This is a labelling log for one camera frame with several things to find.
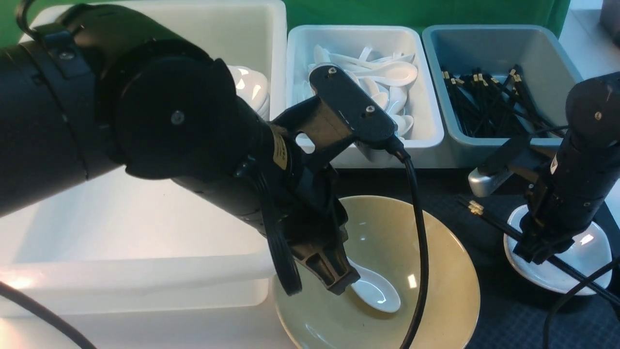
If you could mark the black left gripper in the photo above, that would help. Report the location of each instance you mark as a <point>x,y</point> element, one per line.
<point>304,223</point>

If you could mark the white ceramic soup spoon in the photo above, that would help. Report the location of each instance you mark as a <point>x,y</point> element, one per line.
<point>375,290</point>

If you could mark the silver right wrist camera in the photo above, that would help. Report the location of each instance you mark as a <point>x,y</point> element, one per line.
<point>495,170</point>

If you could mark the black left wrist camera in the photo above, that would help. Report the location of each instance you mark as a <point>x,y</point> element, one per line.
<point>338,115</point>

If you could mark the black chopstick pair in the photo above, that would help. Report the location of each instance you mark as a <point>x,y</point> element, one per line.
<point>583,281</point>

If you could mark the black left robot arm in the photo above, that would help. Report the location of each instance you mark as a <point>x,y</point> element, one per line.
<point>105,86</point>

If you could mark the small white dish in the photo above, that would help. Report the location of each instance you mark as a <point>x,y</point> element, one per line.
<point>589,252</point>

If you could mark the white spoon bin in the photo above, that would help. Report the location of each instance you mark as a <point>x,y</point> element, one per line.
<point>426,132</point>

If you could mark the stack of white dishes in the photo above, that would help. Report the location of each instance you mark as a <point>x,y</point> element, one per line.
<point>253,87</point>

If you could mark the pile of black chopsticks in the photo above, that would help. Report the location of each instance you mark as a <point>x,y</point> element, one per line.
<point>487,107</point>

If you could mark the beige noodle bowl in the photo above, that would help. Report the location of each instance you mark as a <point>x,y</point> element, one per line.
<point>382,237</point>

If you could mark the pile of white spoons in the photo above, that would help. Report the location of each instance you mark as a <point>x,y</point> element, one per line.
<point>386,79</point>

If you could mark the green backdrop cloth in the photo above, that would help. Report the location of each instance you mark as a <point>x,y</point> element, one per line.
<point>419,14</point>

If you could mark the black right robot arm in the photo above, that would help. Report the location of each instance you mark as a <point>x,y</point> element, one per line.
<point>572,186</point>

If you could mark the grey-blue chopstick bin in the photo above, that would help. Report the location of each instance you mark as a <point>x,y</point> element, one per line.
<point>545,66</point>

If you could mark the large white plastic bin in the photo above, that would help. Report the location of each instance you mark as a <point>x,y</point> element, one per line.
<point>122,244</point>

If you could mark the black table mat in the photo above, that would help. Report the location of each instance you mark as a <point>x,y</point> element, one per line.
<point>512,311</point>

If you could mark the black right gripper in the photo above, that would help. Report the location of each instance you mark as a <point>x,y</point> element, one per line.
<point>545,236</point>

